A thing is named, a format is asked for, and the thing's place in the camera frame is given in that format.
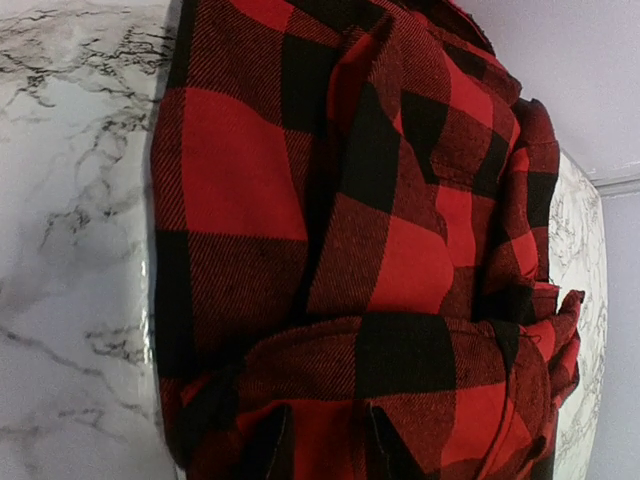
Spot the red black plaid shirt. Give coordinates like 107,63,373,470
151,1,584,479

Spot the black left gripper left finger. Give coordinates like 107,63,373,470
239,405,293,480

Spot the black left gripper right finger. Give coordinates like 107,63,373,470
367,405,427,480

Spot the right aluminium corner post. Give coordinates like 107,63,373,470
588,165,640,197

